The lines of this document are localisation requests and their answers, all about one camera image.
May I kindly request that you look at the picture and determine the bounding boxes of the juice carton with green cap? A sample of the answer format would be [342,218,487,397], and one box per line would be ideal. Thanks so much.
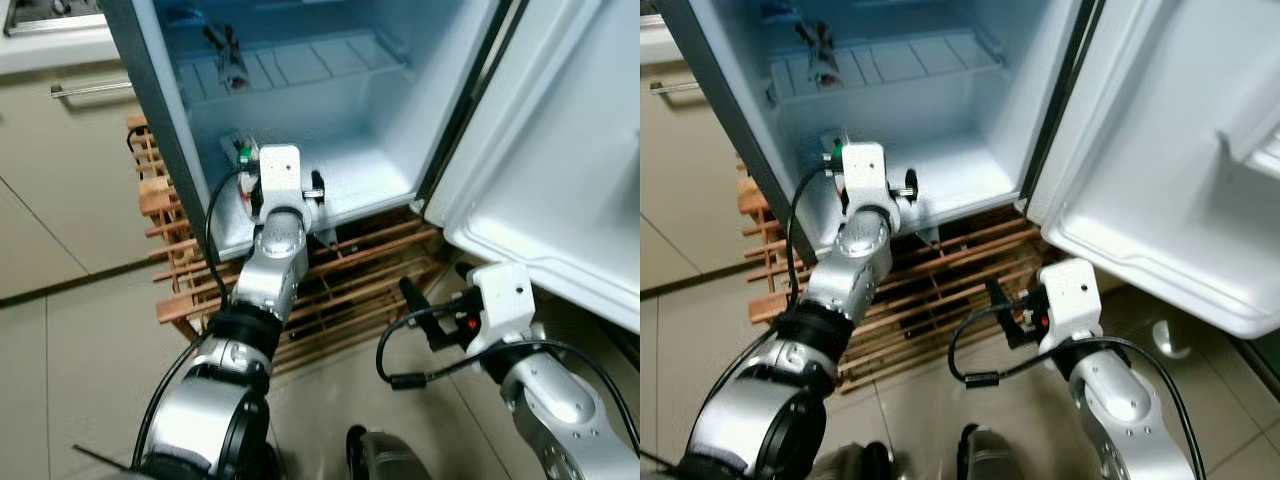
[822,130,851,201]
[230,133,265,206]

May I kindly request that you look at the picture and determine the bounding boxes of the silver mini fridge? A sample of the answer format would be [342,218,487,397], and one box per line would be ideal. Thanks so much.
[100,0,521,263]
[655,0,1101,263]

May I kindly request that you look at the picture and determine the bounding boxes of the wooden wine rack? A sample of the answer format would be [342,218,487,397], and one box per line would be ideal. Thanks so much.
[738,160,1066,393]
[125,113,451,376]

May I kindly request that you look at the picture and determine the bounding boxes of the grey robot leg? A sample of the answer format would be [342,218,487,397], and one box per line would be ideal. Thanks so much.
[345,425,433,480]
[957,423,1041,480]

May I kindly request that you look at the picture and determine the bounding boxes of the beige kitchen cabinet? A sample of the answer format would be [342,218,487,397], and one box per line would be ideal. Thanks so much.
[640,60,761,296]
[0,60,176,301]

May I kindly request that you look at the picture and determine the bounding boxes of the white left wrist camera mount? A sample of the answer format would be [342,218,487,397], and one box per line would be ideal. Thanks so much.
[250,145,313,216]
[840,142,901,213]

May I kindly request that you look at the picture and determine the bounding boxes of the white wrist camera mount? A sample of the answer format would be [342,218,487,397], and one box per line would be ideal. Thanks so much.
[250,145,313,216]
[1037,258,1103,346]
[468,262,536,356]
[840,142,901,213]

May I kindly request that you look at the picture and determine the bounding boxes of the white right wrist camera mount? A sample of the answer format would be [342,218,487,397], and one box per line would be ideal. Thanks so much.
[1037,258,1103,346]
[468,262,536,356]

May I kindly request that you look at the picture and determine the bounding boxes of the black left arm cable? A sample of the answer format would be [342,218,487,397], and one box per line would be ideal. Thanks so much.
[132,168,263,471]
[685,163,851,471]

